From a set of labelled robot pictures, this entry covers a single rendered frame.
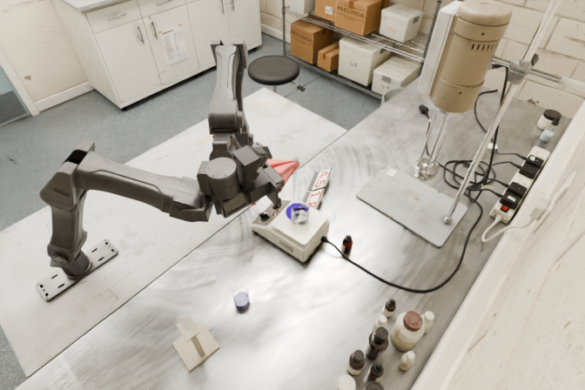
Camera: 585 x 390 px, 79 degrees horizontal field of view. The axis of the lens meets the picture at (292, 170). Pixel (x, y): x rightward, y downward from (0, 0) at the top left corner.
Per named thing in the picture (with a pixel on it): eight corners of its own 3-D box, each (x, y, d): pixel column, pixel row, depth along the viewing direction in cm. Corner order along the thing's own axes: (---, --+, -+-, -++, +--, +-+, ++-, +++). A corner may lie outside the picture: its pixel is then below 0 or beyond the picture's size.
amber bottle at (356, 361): (348, 357, 82) (353, 344, 76) (363, 363, 81) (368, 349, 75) (345, 373, 79) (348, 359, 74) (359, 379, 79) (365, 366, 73)
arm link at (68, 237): (86, 244, 95) (93, 167, 73) (73, 266, 90) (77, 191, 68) (61, 237, 93) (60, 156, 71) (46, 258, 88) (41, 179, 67)
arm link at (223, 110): (239, 121, 87) (244, 26, 99) (203, 122, 87) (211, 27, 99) (245, 144, 98) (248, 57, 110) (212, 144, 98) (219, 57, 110)
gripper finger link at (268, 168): (291, 144, 79) (256, 163, 75) (312, 164, 76) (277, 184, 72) (290, 165, 84) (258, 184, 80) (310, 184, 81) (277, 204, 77)
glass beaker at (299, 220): (289, 214, 101) (289, 195, 95) (308, 213, 101) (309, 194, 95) (291, 231, 96) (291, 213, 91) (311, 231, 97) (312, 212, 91)
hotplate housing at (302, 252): (249, 230, 107) (247, 213, 101) (276, 203, 115) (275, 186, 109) (310, 270, 98) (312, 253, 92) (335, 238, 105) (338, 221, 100)
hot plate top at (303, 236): (269, 225, 99) (269, 223, 98) (294, 198, 105) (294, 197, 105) (305, 247, 94) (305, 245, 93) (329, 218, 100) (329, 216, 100)
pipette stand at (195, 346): (172, 344, 84) (158, 321, 75) (202, 321, 88) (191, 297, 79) (190, 372, 80) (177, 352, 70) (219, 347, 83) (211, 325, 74)
